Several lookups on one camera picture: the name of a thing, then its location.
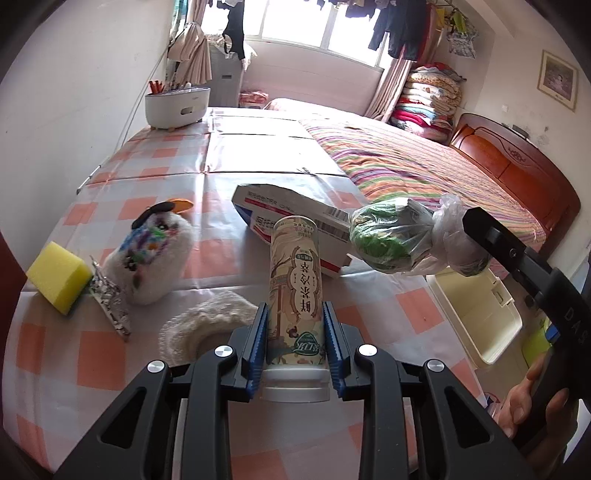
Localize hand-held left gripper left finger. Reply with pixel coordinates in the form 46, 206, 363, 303
53, 302, 269, 480

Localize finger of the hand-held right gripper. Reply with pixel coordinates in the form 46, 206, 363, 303
462, 208, 555, 305

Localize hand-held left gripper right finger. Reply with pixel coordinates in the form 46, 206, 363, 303
322, 301, 536, 480

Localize white knit cloth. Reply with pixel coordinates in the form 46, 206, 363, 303
158, 293, 259, 367

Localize cream plastic trash bin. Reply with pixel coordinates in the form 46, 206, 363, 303
427, 268, 523, 366

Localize beige drink cup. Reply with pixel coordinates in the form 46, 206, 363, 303
261, 215, 333, 403

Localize plastic bag of green scraps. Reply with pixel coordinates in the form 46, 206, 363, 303
348, 193, 490, 277

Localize yellow sponge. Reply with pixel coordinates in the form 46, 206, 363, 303
25, 241, 93, 317

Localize person's right hand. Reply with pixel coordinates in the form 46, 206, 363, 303
498, 356, 572, 439

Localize yellow green plastic container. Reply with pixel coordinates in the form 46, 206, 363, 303
524, 323, 557, 370

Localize wooden headboard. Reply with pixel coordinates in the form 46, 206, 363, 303
450, 113, 581, 259

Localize bed with striped sheet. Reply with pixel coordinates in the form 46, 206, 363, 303
265, 97, 552, 245

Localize white plush toy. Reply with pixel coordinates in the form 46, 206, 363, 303
102, 198, 195, 306

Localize crumpled silver foil wrapper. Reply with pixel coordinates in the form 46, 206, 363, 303
89, 256, 133, 341

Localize crumpled cardboard box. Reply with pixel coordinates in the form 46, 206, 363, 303
231, 183, 354, 278

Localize stack of folded quilts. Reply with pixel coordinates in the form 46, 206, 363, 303
390, 65, 462, 141

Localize framed picture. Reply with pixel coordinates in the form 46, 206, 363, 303
537, 49, 579, 112

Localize striped pink curtain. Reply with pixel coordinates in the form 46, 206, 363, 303
365, 58, 414, 121

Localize row of hanging clothes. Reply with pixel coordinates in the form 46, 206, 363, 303
208, 0, 478, 61

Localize white utensil holder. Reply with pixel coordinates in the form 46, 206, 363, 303
144, 85, 212, 131

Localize pink patterned package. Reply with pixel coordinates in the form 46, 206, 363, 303
238, 90, 269, 109

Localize dark red wooden door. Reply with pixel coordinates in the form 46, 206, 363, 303
0, 228, 29, 462

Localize thin white pole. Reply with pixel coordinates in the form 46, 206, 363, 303
75, 44, 172, 195

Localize grey air cooler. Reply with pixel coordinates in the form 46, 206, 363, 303
209, 37, 245, 108

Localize bundle of chopsticks and cutlery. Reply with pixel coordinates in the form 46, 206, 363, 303
148, 79, 192, 95

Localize window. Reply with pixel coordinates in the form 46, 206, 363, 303
203, 0, 393, 70

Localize tied beige curtain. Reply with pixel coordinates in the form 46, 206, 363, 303
166, 0, 213, 84

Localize black hanging garment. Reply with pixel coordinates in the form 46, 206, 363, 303
223, 4, 246, 61

